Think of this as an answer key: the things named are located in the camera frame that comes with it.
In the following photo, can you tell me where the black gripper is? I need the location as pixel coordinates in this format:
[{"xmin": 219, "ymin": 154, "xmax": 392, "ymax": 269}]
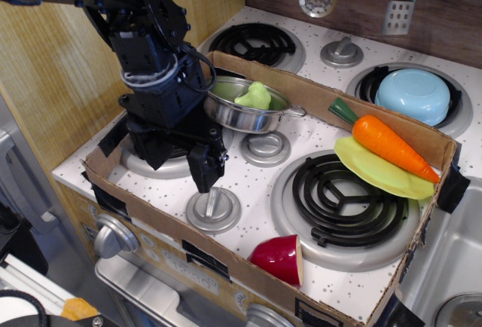
[{"xmin": 119, "ymin": 53, "xmax": 227, "ymax": 194}]

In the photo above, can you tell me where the green toy broccoli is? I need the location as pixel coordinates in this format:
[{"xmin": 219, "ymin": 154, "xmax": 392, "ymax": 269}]
[{"xmin": 234, "ymin": 81, "xmax": 271, "ymax": 110}]

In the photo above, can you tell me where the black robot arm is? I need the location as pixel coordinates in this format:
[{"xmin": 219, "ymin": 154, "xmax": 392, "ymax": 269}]
[{"xmin": 2, "ymin": 0, "xmax": 227, "ymax": 193}]

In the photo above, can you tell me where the small steel pan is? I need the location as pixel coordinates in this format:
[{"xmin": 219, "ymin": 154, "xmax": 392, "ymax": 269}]
[{"xmin": 204, "ymin": 76, "xmax": 307, "ymax": 134}]

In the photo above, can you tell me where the front silver stove knob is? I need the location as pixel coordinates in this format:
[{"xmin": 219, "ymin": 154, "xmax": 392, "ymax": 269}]
[{"xmin": 185, "ymin": 188, "xmax": 242, "ymax": 235}]

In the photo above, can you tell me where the silver stove knob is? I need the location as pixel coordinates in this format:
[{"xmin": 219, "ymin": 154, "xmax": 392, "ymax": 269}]
[
  {"xmin": 320, "ymin": 36, "xmax": 364, "ymax": 69},
  {"xmin": 185, "ymin": 188, "xmax": 242, "ymax": 235},
  {"xmin": 240, "ymin": 131, "xmax": 291, "ymax": 168}
]

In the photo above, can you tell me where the middle silver stove knob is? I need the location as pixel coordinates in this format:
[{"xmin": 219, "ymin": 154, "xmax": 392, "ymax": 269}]
[{"xmin": 240, "ymin": 131, "xmax": 291, "ymax": 168}]

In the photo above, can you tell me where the brown cardboard fence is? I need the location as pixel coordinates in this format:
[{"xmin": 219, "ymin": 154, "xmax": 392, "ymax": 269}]
[{"xmin": 84, "ymin": 51, "xmax": 468, "ymax": 326}]

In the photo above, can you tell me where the red toy apple half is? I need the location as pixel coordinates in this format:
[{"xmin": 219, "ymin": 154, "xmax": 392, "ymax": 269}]
[{"xmin": 248, "ymin": 234, "xmax": 304, "ymax": 288}]

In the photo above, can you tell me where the silver oven front knob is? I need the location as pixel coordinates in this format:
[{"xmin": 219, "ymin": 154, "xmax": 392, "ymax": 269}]
[{"xmin": 94, "ymin": 213, "xmax": 140, "ymax": 259}]

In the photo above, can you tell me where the silver oven knob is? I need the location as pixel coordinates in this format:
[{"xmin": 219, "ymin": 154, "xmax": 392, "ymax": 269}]
[
  {"xmin": 246, "ymin": 304, "xmax": 283, "ymax": 327},
  {"xmin": 94, "ymin": 213, "xmax": 140, "ymax": 259}
]

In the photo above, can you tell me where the back left black burner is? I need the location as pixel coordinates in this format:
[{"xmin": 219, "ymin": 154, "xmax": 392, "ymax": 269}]
[{"xmin": 208, "ymin": 23, "xmax": 299, "ymax": 66}]

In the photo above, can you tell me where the front right black burner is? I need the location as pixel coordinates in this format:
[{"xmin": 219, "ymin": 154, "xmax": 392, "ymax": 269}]
[{"xmin": 291, "ymin": 154, "xmax": 409, "ymax": 248}]

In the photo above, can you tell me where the orange toy carrot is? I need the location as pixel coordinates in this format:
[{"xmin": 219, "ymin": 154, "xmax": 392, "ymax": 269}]
[{"xmin": 328, "ymin": 98, "xmax": 440, "ymax": 184}]

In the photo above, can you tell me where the yellow-green toy plate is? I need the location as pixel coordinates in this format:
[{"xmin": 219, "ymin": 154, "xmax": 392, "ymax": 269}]
[{"xmin": 334, "ymin": 136, "xmax": 435, "ymax": 200}]

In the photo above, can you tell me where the back silver stove knob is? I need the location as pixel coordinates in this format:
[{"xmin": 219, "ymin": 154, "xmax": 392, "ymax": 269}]
[{"xmin": 320, "ymin": 36, "xmax": 364, "ymax": 69}]

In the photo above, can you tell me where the back right black burner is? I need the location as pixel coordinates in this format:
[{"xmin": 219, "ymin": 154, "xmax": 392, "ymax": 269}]
[{"xmin": 350, "ymin": 63, "xmax": 463, "ymax": 124}]

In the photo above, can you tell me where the orange yellow object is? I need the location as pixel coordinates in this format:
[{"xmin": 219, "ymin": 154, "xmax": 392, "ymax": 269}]
[{"xmin": 60, "ymin": 298, "xmax": 99, "ymax": 321}]

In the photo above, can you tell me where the light blue bowl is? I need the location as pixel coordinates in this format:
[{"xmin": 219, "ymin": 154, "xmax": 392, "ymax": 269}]
[{"xmin": 374, "ymin": 69, "xmax": 450, "ymax": 126}]

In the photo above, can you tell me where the hanging silver grater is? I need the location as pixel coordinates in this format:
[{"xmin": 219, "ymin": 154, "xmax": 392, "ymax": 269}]
[{"xmin": 381, "ymin": 0, "xmax": 416, "ymax": 36}]

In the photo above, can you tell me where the steel sink basin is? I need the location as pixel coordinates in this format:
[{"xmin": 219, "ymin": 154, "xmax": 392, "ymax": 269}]
[{"xmin": 400, "ymin": 177, "xmax": 481, "ymax": 326}]

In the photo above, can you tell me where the silver oven door handle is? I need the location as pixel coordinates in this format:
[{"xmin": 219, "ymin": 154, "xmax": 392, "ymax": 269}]
[{"xmin": 95, "ymin": 256, "xmax": 196, "ymax": 326}]

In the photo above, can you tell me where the black cable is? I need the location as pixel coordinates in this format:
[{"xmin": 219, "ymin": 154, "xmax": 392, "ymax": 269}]
[{"xmin": 0, "ymin": 289, "xmax": 49, "ymax": 327}]

